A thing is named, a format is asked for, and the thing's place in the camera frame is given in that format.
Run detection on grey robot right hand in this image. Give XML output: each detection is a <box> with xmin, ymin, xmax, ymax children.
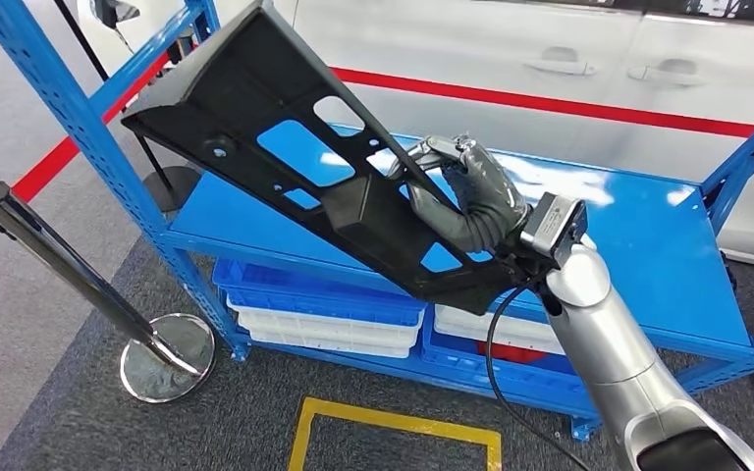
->
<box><xmin>386</xmin><ymin>134</ymin><xmax>533</xmax><ymax>256</ymax></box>

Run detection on black plastic panel part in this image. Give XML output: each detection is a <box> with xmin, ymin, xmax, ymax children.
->
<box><xmin>121</xmin><ymin>0</ymin><xmax>528</xmax><ymax>318</ymax></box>

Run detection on blue metal shelf rack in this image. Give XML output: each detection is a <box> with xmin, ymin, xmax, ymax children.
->
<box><xmin>0</xmin><ymin>0</ymin><xmax>754</xmax><ymax>444</ymax></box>

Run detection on red barrier belt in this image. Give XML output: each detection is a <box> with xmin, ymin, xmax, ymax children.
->
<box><xmin>10</xmin><ymin>51</ymin><xmax>172</xmax><ymax>204</ymax></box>
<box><xmin>330</xmin><ymin>67</ymin><xmax>754</xmax><ymax>139</ymax></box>

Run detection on white car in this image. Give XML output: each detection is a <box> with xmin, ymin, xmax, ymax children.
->
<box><xmin>76</xmin><ymin>0</ymin><xmax>754</xmax><ymax>271</ymax></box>

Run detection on red item in crate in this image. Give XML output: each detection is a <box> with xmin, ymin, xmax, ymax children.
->
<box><xmin>477</xmin><ymin>342</ymin><xmax>551</xmax><ymax>365</ymax></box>

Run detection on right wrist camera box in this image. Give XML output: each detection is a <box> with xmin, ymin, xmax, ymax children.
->
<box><xmin>518</xmin><ymin>191</ymin><xmax>590</xmax><ymax>269</ymax></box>

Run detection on black camera cable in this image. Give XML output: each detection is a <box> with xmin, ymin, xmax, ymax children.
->
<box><xmin>484</xmin><ymin>273</ymin><xmax>593</xmax><ymax>471</ymax></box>

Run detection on black stanchion post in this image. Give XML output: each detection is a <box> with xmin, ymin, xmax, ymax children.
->
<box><xmin>51</xmin><ymin>0</ymin><xmax>202</xmax><ymax>215</ymax></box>

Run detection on chrome stanchion post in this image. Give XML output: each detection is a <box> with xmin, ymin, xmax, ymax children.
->
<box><xmin>0</xmin><ymin>181</ymin><xmax>218</xmax><ymax>405</ymax></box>

